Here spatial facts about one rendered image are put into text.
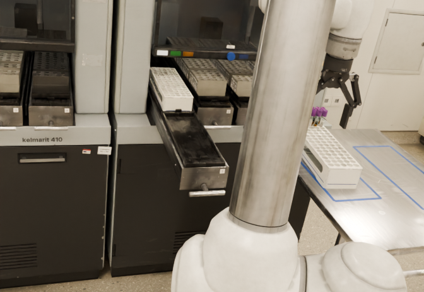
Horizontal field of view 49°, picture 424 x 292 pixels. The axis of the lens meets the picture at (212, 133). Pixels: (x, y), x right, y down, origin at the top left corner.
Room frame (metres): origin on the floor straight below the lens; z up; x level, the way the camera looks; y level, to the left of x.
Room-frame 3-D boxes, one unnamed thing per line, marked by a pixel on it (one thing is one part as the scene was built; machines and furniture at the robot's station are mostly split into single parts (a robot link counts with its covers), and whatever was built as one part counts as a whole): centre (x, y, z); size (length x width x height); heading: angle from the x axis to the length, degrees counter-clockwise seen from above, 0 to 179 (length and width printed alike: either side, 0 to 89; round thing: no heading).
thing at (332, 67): (1.26, -0.31, 1.08); 0.08 x 0.07 x 0.09; 105
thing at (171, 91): (1.57, 0.18, 0.83); 0.30 x 0.10 x 0.06; 20
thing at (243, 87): (1.67, -0.11, 0.85); 0.12 x 0.02 x 0.06; 110
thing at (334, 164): (1.22, -0.32, 0.85); 0.30 x 0.10 x 0.06; 15
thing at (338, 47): (1.26, -0.31, 1.16); 0.09 x 0.09 x 0.06
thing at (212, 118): (1.84, 0.11, 0.78); 0.73 x 0.14 x 0.09; 20
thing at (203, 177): (1.41, 0.11, 0.78); 0.73 x 0.14 x 0.09; 20
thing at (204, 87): (1.62, 0.03, 0.85); 0.12 x 0.02 x 0.06; 111
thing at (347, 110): (1.28, -0.38, 0.95); 0.03 x 0.01 x 0.07; 15
